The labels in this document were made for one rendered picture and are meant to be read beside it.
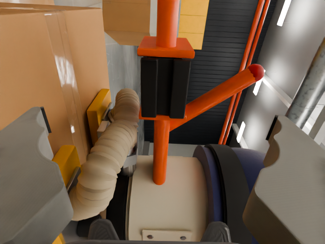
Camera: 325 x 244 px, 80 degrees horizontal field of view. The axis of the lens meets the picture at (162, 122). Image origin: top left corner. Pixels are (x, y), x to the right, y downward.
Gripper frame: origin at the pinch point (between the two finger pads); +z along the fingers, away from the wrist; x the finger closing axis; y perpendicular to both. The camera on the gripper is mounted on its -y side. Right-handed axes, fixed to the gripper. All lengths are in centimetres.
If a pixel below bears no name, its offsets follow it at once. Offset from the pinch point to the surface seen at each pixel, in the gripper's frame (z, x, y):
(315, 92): 447, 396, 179
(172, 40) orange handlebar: 10.7, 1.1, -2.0
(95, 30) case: 30.1, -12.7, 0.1
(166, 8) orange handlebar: 10.5, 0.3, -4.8
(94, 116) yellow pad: 18.1, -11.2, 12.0
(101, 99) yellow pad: 22.4, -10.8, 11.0
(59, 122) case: 10.9, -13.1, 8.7
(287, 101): 660, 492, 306
